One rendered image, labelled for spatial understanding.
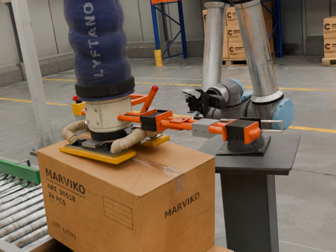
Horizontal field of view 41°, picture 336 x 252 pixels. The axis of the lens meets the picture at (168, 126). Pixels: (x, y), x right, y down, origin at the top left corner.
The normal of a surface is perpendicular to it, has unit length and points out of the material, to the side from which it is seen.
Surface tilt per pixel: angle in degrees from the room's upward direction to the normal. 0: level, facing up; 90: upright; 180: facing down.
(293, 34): 90
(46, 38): 90
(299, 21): 90
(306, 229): 0
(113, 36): 69
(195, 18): 90
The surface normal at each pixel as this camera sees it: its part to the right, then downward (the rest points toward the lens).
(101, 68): 0.16, -0.01
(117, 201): -0.67, 0.27
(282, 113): 0.69, 0.16
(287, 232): -0.12, -0.95
